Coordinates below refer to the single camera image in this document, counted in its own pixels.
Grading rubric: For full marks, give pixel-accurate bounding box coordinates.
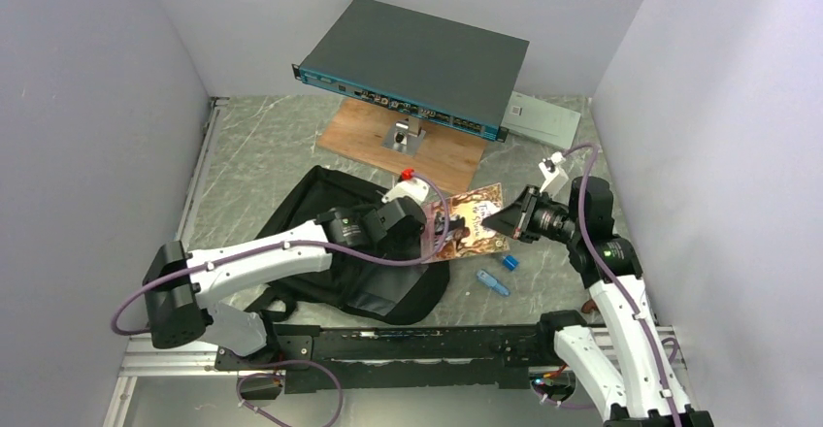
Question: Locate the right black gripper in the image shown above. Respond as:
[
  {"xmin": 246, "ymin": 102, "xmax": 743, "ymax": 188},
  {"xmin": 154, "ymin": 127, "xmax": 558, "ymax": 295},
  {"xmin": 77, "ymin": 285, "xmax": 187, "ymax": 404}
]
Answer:
[{"xmin": 482, "ymin": 183, "xmax": 581, "ymax": 245}]

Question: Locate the small pink card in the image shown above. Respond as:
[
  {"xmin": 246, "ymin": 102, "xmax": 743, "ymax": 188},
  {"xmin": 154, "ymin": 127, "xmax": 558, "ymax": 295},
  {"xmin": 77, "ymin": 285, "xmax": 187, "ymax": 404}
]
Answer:
[{"xmin": 420, "ymin": 182, "xmax": 510, "ymax": 263}]

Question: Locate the black student backpack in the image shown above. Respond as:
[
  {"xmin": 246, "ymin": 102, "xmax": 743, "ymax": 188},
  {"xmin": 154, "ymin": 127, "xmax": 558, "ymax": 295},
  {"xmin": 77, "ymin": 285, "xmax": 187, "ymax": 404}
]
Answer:
[{"xmin": 246, "ymin": 165, "xmax": 451, "ymax": 325}]

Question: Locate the grey box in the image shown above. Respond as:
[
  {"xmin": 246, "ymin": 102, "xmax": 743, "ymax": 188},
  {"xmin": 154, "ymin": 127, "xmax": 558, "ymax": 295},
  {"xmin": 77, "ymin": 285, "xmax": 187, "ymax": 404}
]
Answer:
[{"xmin": 502, "ymin": 91, "xmax": 581, "ymax": 149}]

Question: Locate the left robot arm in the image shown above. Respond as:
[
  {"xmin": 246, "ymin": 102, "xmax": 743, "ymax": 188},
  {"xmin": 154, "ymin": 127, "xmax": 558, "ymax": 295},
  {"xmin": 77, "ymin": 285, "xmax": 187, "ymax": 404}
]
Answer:
[{"xmin": 143, "ymin": 196, "xmax": 427, "ymax": 369}]

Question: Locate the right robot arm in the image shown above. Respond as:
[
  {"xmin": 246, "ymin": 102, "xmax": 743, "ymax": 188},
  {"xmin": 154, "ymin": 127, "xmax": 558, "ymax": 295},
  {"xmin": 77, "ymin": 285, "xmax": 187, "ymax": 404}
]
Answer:
[{"xmin": 482, "ymin": 177, "xmax": 713, "ymax": 426}]

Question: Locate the small blue capped bottle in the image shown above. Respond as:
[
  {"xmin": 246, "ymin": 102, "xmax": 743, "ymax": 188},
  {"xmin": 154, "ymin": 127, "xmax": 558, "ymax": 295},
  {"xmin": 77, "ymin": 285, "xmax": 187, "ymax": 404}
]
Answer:
[{"xmin": 502, "ymin": 255, "xmax": 519, "ymax": 271}]

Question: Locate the wooden base board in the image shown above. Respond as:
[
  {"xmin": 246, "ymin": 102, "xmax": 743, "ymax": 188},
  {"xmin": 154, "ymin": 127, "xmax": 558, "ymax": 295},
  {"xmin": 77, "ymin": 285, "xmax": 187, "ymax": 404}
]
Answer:
[{"xmin": 317, "ymin": 98, "xmax": 487, "ymax": 194}]

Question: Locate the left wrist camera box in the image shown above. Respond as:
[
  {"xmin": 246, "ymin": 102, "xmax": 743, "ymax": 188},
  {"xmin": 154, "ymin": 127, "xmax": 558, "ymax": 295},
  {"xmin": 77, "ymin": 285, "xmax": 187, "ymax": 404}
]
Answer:
[{"xmin": 381, "ymin": 168, "xmax": 430, "ymax": 205}]

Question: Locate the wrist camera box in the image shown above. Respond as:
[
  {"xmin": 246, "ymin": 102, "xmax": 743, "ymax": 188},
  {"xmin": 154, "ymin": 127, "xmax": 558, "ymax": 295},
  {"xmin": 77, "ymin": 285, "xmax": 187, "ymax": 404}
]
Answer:
[
  {"xmin": 381, "ymin": 168, "xmax": 430, "ymax": 205},
  {"xmin": 539, "ymin": 151, "xmax": 569, "ymax": 196}
]

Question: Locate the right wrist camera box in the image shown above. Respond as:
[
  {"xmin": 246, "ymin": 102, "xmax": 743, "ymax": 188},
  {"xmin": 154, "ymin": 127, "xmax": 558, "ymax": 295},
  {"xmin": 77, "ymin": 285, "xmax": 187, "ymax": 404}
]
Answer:
[{"xmin": 539, "ymin": 151, "xmax": 569, "ymax": 196}]

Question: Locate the metal stand bracket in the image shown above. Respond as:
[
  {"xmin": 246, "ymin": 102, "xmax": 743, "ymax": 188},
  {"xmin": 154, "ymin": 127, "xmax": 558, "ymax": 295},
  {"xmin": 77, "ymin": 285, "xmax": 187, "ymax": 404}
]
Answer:
[{"xmin": 382, "ymin": 116, "xmax": 426, "ymax": 156}]

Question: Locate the blue grey network switch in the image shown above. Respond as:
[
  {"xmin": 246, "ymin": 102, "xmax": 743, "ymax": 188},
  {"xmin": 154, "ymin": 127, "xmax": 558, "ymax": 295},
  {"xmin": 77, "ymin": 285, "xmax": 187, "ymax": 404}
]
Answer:
[{"xmin": 292, "ymin": 0, "xmax": 529, "ymax": 142}]

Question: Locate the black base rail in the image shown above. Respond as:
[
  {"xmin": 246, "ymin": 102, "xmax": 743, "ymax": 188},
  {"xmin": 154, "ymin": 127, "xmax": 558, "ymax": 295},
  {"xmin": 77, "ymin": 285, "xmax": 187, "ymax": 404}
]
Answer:
[{"xmin": 214, "ymin": 324, "xmax": 561, "ymax": 394}]

